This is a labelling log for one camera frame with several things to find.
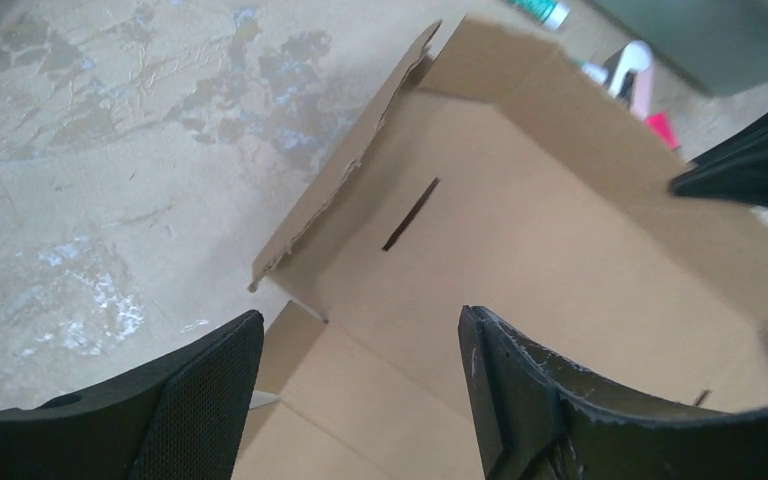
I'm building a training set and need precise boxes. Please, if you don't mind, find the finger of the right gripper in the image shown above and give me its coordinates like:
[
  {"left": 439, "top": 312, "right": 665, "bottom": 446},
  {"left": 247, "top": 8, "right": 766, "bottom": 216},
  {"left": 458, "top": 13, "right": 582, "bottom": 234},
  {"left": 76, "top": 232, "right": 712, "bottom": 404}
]
[{"left": 669, "top": 113, "right": 768, "bottom": 208}]

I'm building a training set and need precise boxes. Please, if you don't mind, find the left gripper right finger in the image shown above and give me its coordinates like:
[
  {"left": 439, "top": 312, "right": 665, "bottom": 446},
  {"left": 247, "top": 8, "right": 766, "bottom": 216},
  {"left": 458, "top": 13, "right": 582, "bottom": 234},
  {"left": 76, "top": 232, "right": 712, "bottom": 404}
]
[{"left": 458, "top": 306, "right": 768, "bottom": 479}]

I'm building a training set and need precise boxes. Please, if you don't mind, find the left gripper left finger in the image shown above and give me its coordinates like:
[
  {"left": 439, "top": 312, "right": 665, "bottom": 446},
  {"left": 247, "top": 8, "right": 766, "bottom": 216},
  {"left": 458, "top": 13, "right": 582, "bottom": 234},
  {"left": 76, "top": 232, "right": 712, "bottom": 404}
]
[{"left": 0, "top": 310, "right": 264, "bottom": 479}]

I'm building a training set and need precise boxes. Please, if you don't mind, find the brown cardboard box sheet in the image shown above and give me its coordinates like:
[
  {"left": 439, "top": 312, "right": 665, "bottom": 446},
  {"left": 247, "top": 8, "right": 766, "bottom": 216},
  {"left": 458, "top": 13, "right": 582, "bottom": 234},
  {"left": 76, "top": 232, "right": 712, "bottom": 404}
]
[{"left": 235, "top": 17, "right": 768, "bottom": 479}]

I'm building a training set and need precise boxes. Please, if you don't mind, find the clear plastic storage bin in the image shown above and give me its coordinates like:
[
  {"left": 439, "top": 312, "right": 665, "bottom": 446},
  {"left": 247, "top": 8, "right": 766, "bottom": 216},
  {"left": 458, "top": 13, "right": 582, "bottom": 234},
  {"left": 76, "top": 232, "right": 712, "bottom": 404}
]
[{"left": 594, "top": 0, "right": 768, "bottom": 97}]

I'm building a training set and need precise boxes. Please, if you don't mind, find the pink white clip tool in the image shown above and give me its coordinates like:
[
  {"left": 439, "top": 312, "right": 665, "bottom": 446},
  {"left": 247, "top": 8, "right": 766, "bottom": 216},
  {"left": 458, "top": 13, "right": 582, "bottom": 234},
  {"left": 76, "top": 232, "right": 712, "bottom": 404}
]
[{"left": 604, "top": 40, "right": 654, "bottom": 120}]

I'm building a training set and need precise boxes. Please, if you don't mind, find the green white tube lower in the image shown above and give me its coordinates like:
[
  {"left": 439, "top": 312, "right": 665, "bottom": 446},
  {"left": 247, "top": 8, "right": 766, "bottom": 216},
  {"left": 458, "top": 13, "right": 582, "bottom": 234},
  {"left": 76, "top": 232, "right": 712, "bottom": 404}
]
[{"left": 573, "top": 59, "right": 610, "bottom": 86}]

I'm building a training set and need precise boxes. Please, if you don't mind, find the green white tube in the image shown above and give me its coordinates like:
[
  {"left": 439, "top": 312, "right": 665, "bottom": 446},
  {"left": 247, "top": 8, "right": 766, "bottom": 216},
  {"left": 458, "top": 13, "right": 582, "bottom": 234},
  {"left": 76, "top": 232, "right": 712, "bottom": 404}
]
[
  {"left": 573, "top": 59, "right": 610, "bottom": 86},
  {"left": 506, "top": 0, "right": 570, "bottom": 31}
]

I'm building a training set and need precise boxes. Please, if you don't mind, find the green white tube upper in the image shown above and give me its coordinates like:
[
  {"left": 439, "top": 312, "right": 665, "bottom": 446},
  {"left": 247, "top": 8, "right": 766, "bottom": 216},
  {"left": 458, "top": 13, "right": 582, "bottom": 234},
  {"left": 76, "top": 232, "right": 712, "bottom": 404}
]
[{"left": 506, "top": 0, "right": 570, "bottom": 31}]

